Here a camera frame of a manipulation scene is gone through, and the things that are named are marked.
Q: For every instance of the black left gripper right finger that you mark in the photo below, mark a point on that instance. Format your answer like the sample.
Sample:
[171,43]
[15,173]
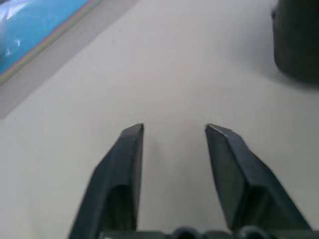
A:
[239,179]

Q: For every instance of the blue paper pack in plastic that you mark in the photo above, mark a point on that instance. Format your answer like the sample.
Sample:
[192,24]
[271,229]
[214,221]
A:
[32,32]

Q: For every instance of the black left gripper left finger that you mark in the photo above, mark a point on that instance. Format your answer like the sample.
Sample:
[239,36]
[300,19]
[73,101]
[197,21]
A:
[119,179]

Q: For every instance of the black plastic tool case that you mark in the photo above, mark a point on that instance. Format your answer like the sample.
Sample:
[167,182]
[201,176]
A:
[297,37]

